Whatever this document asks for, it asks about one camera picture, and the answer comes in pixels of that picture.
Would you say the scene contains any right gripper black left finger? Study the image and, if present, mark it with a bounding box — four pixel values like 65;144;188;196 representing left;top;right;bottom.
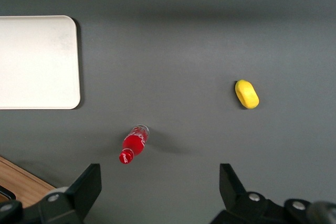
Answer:
39;163;102;224

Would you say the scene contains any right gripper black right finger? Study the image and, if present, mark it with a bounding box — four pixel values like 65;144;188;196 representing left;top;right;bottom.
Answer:
209;163;272;224

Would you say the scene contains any wooden drawer cabinet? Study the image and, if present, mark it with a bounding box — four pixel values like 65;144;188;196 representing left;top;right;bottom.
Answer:
0;155;57;209

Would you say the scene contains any red cola bottle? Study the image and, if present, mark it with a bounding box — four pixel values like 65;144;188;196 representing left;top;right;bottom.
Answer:
119;124;150;165

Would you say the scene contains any yellow lemon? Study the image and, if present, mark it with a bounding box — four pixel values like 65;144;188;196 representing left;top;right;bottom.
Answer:
235;79;260;109

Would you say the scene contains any cream rectangular tray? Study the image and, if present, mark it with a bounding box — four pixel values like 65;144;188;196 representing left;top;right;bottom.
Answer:
0;15;81;110

